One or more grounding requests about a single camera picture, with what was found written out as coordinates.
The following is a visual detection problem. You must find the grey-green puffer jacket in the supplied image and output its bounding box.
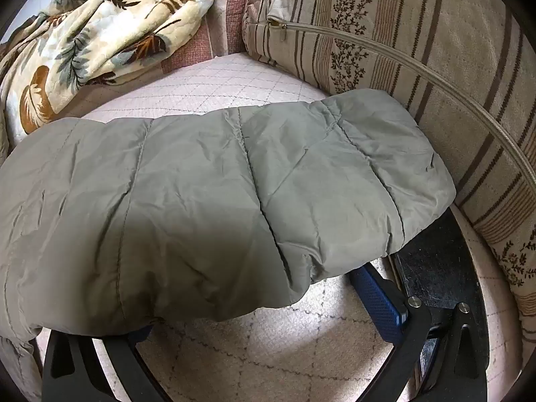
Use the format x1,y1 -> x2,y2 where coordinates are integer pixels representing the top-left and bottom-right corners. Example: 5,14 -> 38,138
0,88 -> 457,344

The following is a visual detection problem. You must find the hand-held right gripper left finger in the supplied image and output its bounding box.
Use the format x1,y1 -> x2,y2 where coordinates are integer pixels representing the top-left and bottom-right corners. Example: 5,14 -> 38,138
41,324 -> 169,402

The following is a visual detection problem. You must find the dark flat object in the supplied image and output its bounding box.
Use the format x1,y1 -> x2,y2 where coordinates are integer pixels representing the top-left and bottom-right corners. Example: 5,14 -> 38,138
391,207 -> 490,308

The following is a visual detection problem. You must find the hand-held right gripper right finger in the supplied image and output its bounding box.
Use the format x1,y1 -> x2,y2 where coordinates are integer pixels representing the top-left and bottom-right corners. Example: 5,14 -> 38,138
349,265 -> 490,402

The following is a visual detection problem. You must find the leaf-print fleece blanket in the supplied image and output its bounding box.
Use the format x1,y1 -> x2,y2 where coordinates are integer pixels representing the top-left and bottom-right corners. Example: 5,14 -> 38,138
0,0 -> 229,135

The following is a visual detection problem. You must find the striped beige cushion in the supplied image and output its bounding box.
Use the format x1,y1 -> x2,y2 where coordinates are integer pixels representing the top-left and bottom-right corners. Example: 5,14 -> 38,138
241,0 -> 536,344

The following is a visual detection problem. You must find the reddish brown upholstered headboard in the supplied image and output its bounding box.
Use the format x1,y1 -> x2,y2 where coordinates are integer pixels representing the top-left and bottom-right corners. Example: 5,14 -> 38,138
161,0 -> 260,74

